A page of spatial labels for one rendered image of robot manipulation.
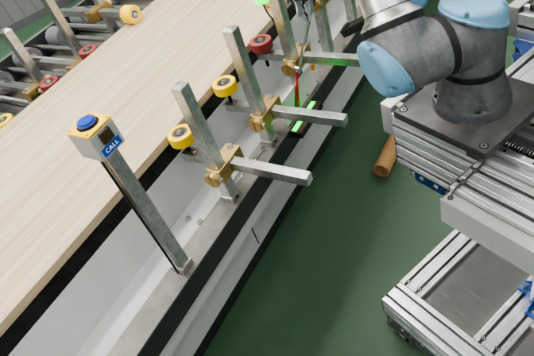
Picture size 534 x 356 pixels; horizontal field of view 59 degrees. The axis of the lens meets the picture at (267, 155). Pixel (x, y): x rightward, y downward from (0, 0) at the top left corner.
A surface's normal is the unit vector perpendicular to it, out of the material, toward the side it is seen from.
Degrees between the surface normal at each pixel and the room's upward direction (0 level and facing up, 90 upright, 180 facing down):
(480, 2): 8
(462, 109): 72
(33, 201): 0
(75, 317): 90
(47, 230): 0
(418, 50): 55
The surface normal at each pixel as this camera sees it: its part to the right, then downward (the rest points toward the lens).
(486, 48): 0.28, 0.59
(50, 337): 0.84, 0.16
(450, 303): -0.26, -0.71
